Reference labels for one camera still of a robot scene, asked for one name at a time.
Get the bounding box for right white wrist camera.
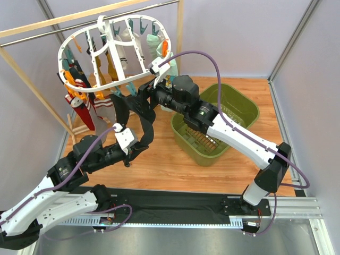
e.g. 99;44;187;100
148;57;171;88

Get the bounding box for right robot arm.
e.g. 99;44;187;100
125;75;292;206

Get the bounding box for mint green cartoon sock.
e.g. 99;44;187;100
156;40;179;88

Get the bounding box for white round clip hanger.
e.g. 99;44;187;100
57;15;172;93

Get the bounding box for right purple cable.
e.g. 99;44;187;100
158;50;311;189

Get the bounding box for grey sock red stripes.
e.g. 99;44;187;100
94;97;116;124

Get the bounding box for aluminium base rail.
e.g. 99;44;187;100
62;189;322;228

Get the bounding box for olive green plastic basket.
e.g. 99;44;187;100
171;83;260;166

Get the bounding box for wooden drying rack frame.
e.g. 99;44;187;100
0;0;184;149

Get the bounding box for mustard yellow sock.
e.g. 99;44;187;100
105;51;118;81
95;56;106;85

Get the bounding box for purple cable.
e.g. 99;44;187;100
158;50;311;189
0;126;120;226

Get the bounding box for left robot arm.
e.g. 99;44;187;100
1;132;148;250

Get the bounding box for metal hanging rod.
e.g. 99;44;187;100
1;1;180;47

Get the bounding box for white sock black stripes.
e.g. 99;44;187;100
116;45;128;70

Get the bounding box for red panda sock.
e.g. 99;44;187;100
64;94;95;131

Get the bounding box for navy blue sock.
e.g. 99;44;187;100
69;60;91;88

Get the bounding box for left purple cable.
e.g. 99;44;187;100
0;126;120;226

